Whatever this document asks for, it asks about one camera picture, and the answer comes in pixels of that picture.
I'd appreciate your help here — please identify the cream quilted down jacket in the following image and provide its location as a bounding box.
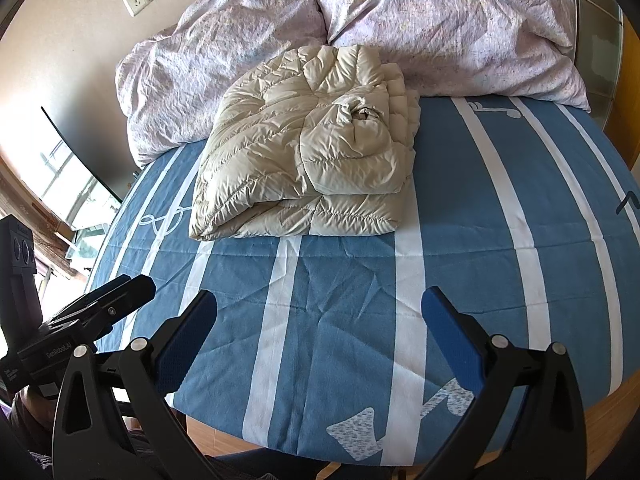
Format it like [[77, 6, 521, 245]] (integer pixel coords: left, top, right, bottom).
[[189, 44, 421, 241]]

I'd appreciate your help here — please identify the wooden bed frame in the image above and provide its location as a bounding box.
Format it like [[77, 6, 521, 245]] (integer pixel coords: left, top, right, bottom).
[[582, 374, 640, 463]]

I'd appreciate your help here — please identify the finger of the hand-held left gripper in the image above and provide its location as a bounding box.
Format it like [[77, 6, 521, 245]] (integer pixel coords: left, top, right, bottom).
[[82, 275, 132, 307], [44, 274, 157, 342]]

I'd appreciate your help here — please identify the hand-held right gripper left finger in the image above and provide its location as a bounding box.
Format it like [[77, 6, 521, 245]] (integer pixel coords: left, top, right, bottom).
[[51, 289, 223, 480]]

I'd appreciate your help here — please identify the black monitor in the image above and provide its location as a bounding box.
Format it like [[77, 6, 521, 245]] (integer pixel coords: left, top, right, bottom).
[[40, 105, 126, 203]]

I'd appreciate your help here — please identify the wooden-framed window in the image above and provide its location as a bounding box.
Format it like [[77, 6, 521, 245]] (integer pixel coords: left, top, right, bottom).
[[0, 135, 123, 291]]

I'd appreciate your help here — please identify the blue white striped bed sheet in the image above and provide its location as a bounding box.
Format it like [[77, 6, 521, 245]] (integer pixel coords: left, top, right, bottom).
[[85, 95, 640, 478]]

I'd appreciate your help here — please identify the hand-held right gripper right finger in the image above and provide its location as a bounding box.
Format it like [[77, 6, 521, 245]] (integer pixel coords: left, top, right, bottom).
[[420, 286, 587, 480]]

